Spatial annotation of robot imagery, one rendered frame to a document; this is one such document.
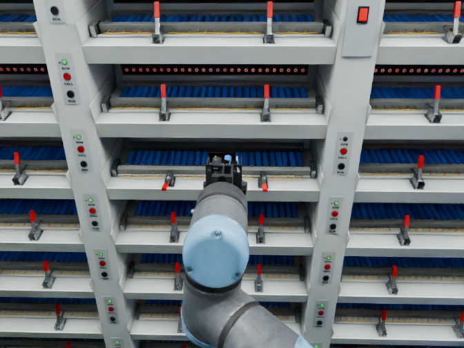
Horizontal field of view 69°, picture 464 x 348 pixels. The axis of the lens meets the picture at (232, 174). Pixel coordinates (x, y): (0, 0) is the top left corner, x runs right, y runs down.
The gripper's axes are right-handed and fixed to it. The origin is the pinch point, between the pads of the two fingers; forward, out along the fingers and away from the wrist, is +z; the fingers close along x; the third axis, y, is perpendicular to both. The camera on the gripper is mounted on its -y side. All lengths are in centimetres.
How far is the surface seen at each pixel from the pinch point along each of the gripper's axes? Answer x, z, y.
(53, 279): 59, 16, -46
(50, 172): 54, 17, -8
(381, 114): -40.5, 16.3, 10.8
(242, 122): -3.4, 12.1, 9.2
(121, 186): 30.7, 12.4, -9.7
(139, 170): 26.1, 16.3, -6.4
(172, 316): 21, 19, -64
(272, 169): -12.3, 16.8, -5.6
